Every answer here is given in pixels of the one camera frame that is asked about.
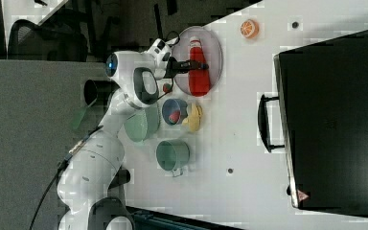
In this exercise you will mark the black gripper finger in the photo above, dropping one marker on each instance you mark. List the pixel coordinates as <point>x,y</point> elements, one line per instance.
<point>189,65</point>

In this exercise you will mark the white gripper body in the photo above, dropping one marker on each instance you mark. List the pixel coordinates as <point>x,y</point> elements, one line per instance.
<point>161,59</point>

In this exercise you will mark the red plush ketchup bottle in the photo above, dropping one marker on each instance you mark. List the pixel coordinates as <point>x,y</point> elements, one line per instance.
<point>199,79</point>

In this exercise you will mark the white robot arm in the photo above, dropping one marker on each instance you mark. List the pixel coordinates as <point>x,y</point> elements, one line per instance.
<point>92,164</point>

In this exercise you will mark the lavender round plate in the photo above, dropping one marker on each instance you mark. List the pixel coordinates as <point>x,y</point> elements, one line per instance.
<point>211,50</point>

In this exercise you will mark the green plate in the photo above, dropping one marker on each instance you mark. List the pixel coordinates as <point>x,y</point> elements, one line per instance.
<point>143,124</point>

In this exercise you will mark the dark red toy strawberry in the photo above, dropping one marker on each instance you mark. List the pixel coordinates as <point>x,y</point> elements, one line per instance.
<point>167,88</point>

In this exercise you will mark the blue bowl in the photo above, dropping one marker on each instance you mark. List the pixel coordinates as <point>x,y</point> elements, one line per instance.
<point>171,105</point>

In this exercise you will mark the light red toy strawberry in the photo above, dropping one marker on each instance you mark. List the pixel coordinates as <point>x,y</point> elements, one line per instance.
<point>175,117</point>

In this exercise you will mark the yellow plush peeled banana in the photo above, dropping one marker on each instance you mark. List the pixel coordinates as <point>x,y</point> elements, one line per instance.
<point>192,121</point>

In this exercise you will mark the orange slice toy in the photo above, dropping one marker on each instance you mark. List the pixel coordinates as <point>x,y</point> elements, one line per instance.
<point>249,28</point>

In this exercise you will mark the green metal mug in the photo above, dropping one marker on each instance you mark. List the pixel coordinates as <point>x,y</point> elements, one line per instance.
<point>172,156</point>

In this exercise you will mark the black office chair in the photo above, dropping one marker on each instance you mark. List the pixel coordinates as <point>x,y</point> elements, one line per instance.
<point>29,41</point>

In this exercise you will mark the black toaster oven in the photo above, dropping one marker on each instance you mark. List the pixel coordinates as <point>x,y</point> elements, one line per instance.
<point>322,91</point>

